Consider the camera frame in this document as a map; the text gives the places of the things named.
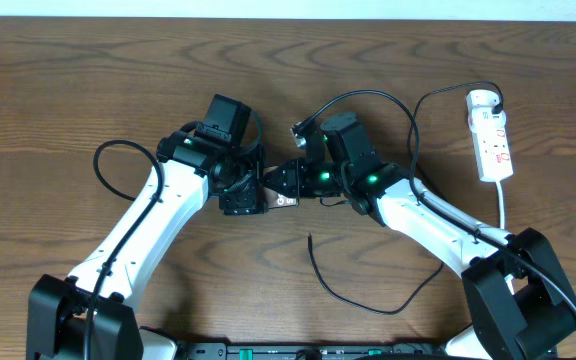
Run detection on black charger cable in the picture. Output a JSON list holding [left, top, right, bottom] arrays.
[[307, 81, 505, 316]]

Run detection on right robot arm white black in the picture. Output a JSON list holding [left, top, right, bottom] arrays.
[[263, 113, 576, 359]]

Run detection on white power strip cord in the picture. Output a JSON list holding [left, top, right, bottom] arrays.
[[494, 179, 508, 231]]

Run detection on white power strip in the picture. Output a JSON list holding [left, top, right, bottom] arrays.
[[466, 89, 513, 183]]

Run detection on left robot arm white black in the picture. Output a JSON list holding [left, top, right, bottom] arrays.
[[26, 129, 264, 359]]

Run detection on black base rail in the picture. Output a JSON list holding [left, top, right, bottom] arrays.
[[175, 342, 447, 360]]

